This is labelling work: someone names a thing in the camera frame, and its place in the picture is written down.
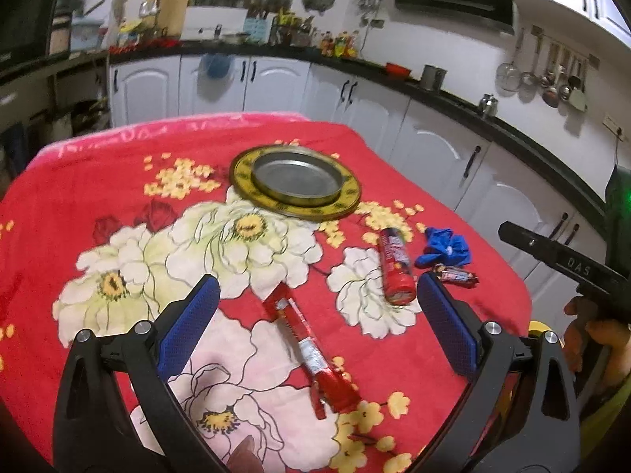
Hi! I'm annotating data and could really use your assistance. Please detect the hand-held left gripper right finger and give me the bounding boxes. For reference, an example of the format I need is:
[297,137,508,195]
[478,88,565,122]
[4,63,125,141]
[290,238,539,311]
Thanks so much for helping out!
[409,271,580,473]

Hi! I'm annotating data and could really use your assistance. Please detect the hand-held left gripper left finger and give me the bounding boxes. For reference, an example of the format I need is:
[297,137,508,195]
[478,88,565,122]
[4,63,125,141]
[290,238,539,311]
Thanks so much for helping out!
[53,275,228,473]

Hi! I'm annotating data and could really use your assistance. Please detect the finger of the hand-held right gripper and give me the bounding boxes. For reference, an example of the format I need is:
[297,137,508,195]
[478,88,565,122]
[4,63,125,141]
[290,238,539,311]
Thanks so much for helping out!
[499,221,631,302]

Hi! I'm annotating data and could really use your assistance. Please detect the long red snack wrapper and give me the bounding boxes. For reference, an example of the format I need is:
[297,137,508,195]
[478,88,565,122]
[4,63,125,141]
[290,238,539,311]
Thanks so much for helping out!
[261,291,360,419]

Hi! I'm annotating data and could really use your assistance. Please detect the person's right hand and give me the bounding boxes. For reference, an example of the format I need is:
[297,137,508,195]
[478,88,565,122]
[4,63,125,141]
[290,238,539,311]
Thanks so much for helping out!
[563,297,631,387]

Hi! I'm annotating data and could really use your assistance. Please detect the small candy bar wrapper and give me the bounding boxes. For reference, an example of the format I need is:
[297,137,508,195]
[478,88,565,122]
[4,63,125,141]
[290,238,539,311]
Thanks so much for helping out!
[434,264,480,285]

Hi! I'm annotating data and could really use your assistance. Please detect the red cylindrical can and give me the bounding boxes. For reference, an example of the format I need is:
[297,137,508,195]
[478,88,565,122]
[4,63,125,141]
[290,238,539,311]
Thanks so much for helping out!
[379,227,417,305]

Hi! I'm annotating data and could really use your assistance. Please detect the yellow tape roll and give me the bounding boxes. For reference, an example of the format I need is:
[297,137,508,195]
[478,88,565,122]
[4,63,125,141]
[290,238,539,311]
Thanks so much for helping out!
[527,320,565,346]

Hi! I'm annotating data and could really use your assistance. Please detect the crumpled blue plastic bag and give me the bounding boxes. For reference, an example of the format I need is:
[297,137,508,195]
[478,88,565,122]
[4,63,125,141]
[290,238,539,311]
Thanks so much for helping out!
[414,227,472,269]

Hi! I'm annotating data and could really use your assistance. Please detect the row of hanging utensils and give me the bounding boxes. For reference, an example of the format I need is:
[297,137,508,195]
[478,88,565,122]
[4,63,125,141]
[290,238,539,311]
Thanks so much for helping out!
[495,24,590,112]

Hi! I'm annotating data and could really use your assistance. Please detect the white base cabinets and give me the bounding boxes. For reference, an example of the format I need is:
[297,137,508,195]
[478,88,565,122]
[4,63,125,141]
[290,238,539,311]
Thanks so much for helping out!
[108,54,612,281]

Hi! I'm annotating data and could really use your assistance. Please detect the red floral blanket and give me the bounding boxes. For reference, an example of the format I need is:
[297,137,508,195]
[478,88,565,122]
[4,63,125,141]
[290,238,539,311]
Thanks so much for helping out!
[0,111,536,473]

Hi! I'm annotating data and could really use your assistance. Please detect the round metal tray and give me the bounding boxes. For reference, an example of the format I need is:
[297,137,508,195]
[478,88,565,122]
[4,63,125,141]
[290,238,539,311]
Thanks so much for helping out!
[229,144,362,221]

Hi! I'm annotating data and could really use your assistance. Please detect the tall metal pot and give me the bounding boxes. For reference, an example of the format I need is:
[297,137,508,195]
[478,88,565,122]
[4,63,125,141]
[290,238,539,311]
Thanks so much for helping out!
[420,64,448,92]

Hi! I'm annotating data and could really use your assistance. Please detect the hanging blue bag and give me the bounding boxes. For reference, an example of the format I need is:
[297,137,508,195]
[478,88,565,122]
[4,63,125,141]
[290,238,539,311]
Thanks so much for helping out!
[200,52,232,78]

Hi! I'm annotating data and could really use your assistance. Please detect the group of sauce bottles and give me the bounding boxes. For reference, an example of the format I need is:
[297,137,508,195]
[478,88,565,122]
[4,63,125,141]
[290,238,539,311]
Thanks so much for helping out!
[320,30,360,58]

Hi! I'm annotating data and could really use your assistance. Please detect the light blue knife holder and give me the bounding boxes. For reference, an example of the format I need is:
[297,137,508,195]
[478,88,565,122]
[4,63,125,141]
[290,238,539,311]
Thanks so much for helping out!
[244,16,269,45]

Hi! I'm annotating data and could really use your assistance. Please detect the light blue storage box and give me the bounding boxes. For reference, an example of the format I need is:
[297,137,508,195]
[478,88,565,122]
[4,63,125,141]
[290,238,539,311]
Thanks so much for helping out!
[70,20,106,52]

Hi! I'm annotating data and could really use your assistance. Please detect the wooden cutting board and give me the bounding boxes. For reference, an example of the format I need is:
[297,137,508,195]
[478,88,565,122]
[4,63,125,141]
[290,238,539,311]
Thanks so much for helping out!
[146,0,194,37]

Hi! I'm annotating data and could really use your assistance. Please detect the black microwave oven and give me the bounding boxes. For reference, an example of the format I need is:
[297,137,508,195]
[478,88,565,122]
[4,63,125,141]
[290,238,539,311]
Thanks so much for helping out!
[0,0,60,72]

